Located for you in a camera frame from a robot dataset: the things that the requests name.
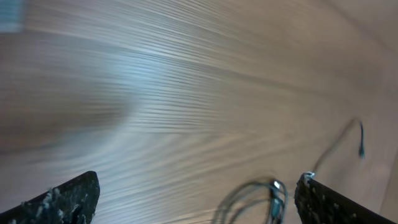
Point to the black cable long thin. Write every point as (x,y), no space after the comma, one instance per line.
(355,121)

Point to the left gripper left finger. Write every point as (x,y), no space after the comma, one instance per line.
(73,202)

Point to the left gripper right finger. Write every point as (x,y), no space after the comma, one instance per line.
(318,204)

